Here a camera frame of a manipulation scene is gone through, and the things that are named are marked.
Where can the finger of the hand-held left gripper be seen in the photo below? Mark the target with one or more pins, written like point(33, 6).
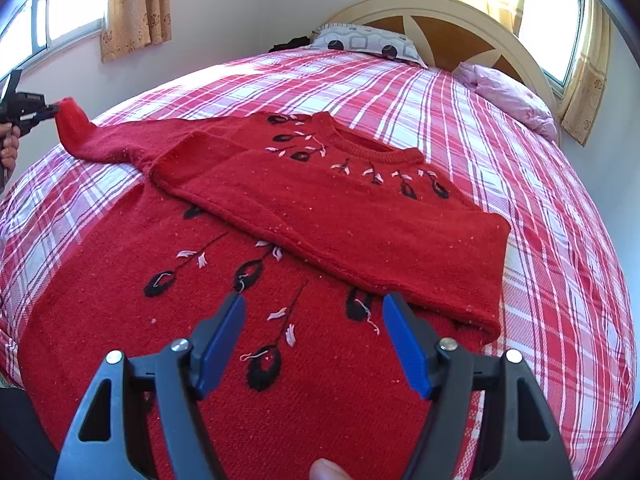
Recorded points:
point(45, 111)

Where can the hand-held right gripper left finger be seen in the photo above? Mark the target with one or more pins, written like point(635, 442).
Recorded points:
point(220, 345)

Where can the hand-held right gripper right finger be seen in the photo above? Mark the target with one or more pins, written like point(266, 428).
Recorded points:
point(405, 345)

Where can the red knitted sweater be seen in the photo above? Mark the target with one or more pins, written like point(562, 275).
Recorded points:
point(325, 220)

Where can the person's left hand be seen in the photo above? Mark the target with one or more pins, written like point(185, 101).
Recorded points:
point(7, 147)

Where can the person's right hand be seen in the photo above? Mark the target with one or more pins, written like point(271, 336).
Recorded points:
point(327, 471)

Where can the window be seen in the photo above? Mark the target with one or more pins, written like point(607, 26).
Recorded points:
point(552, 25)
point(55, 15)

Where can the red plaid bedsheet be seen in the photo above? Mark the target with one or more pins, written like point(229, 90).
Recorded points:
point(550, 260)

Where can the dark cloth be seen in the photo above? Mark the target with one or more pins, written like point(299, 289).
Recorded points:
point(295, 42)

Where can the pink pillow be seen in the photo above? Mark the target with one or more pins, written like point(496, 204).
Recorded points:
point(510, 95)

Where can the grey patterned pillow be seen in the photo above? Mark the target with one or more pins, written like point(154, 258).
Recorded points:
point(360, 40)

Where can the cream wooden headboard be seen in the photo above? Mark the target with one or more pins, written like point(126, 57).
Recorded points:
point(450, 35)

